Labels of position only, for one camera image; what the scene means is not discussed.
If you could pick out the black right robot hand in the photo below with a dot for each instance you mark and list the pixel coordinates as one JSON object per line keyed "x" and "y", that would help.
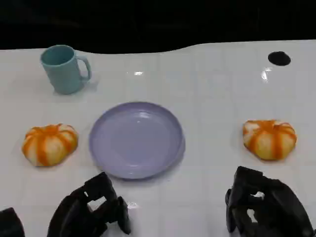
{"x": 281, "y": 209}

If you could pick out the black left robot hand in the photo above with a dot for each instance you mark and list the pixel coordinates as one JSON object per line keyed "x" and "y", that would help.
{"x": 74, "y": 217}

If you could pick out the orange white toy bread roll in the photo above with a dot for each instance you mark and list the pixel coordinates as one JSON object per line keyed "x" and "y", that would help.
{"x": 49, "y": 145}
{"x": 269, "y": 140}

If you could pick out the lilac plate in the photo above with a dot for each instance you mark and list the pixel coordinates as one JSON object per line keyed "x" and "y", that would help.
{"x": 135, "y": 140}

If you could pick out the pale green mug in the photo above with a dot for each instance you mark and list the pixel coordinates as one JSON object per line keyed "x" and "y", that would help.
{"x": 64, "y": 74}

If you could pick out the black round table grommet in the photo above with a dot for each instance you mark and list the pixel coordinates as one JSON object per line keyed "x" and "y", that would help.
{"x": 279, "y": 58}

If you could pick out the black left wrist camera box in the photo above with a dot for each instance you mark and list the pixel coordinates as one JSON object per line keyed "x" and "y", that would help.
{"x": 10, "y": 223}

